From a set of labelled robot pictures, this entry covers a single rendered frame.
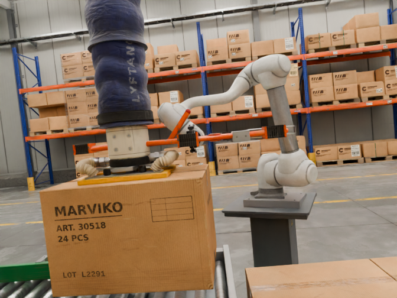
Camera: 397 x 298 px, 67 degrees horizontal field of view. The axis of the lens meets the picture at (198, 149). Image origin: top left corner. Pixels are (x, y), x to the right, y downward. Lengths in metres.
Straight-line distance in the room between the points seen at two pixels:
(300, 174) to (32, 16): 11.31
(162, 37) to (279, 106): 8.75
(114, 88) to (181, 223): 0.56
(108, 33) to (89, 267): 0.86
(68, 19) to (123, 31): 10.34
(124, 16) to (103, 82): 0.26
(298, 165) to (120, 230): 1.03
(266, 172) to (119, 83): 1.07
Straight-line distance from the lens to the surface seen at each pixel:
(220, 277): 1.52
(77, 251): 1.23
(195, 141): 1.19
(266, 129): 1.22
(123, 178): 1.15
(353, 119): 10.34
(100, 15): 1.27
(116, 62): 1.21
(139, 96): 1.21
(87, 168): 1.22
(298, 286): 1.45
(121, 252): 1.17
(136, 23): 1.28
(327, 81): 8.82
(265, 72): 1.70
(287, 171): 1.76
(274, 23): 10.25
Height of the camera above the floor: 1.23
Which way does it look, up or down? 3 degrees down
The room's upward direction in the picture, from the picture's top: 6 degrees counter-clockwise
